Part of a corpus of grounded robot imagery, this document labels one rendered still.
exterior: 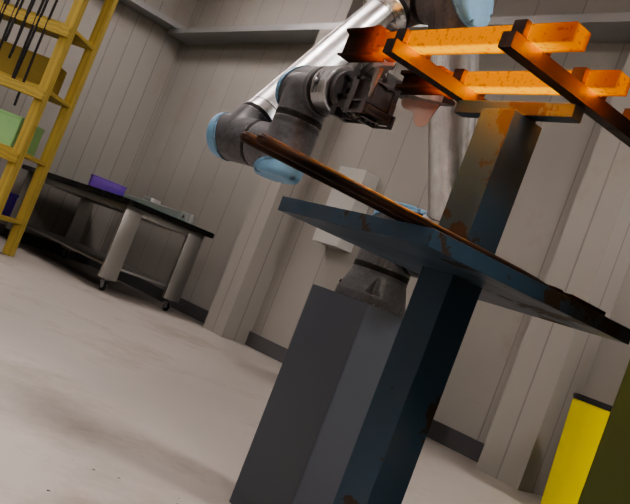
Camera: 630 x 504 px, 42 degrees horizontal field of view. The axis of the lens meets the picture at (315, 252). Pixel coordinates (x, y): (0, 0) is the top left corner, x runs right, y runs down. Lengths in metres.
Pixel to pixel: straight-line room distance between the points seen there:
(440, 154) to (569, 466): 2.52
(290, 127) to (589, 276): 3.50
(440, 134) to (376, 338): 0.52
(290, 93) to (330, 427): 0.87
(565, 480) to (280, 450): 2.31
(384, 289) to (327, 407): 0.32
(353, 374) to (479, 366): 3.42
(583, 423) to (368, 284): 2.28
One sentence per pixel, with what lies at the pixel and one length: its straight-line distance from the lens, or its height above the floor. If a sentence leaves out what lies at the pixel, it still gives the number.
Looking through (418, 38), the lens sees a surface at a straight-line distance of 1.14.
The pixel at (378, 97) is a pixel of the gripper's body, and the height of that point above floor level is 0.90.
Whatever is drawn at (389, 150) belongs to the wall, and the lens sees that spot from 6.58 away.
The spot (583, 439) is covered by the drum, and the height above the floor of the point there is 0.41.
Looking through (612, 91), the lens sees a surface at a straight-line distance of 1.08.
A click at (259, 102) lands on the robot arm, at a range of 1.64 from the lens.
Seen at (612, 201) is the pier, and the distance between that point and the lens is 4.93.
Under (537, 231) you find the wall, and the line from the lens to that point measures 5.45.
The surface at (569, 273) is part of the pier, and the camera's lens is 4.90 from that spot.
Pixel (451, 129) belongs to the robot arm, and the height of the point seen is 1.03.
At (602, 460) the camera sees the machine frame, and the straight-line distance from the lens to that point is 0.89.
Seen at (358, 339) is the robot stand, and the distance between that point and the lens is 2.00.
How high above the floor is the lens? 0.56
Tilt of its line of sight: 3 degrees up
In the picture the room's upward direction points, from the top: 21 degrees clockwise
